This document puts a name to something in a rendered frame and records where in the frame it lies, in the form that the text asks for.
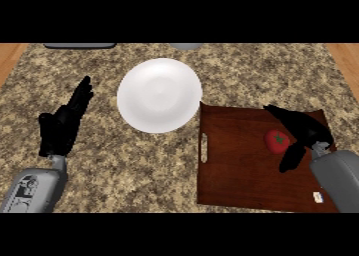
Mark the red tomato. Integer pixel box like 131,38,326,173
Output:
264,129,293,155

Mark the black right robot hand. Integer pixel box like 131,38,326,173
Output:
262,104,335,174

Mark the white oval plate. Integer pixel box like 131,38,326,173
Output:
116,57,205,134

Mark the grey round object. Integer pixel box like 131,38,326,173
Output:
168,42,206,52

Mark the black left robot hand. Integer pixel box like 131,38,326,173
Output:
38,75,95,158

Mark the dark brown wooden tray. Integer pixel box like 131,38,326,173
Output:
196,101,342,214

